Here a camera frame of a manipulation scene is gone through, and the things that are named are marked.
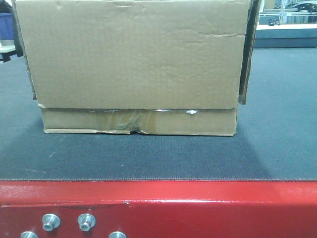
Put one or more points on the brown cardboard carton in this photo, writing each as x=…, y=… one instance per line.
x=163, y=67

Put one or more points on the dark grey conveyor belt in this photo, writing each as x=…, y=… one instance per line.
x=276, y=136

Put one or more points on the silver frame bolt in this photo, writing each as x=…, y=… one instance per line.
x=28, y=234
x=50, y=222
x=86, y=222
x=117, y=234

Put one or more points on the red conveyor frame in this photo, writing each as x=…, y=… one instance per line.
x=162, y=209

